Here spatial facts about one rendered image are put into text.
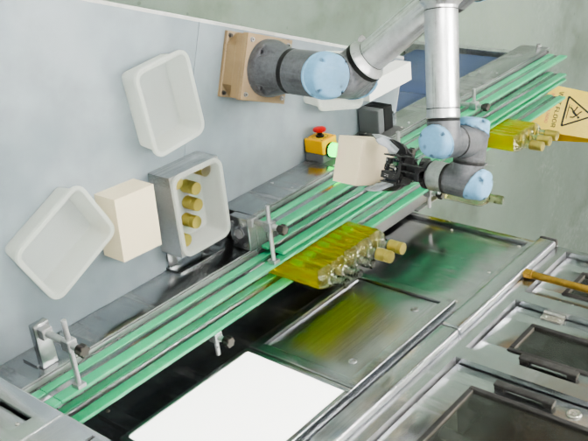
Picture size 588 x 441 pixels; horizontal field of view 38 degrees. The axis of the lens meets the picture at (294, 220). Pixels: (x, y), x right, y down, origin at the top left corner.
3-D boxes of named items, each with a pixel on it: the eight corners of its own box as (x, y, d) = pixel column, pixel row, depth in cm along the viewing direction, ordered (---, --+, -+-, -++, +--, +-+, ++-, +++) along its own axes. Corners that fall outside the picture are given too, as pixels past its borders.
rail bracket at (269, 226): (250, 258, 232) (286, 269, 225) (243, 201, 225) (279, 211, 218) (258, 254, 234) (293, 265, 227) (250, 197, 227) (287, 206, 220)
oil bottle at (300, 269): (265, 273, 239) (326, 292, 226) (263, 255, 237) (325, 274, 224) (279, 264, 243) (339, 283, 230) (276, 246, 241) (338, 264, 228)
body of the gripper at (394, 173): (381, 151, 217) (423, 159, 209) (400, 151, 223) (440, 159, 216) (377, 181, 218) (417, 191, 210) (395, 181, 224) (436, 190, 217)
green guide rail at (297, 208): (258, 223, 232) (281, 230, 227) (257, 220, 231) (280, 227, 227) (548, 56, 349) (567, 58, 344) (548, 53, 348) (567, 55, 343)
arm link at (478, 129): (474, 119, 197) (467, 167, 199) (498, 120, 205) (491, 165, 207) (444, 115, 202) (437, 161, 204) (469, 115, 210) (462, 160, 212)
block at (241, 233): (231, 247, 236) (249, 253, 232) (226, 215, 232) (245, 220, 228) (240, 241, 238) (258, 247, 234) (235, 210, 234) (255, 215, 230)
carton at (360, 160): (339, 135, 224) (362, 139, 219) (374, 136, 236) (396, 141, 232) (332, 180, 226) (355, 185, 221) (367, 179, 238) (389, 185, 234)
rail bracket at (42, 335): (24, 367, 195) (86, 400, 182) (7, 303, 188) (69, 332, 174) (42, 356, 198) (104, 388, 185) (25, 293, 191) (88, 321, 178)
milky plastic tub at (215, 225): (162, 252, 225) (185, 260, 220) (148, 172, 215) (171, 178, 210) (209, 227, 237) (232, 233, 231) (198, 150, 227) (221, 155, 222)
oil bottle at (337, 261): (279, 264, 243) (339, 283, 230) (276, 247, 241) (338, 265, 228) (292, 255, 247) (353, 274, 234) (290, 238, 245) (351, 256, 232)
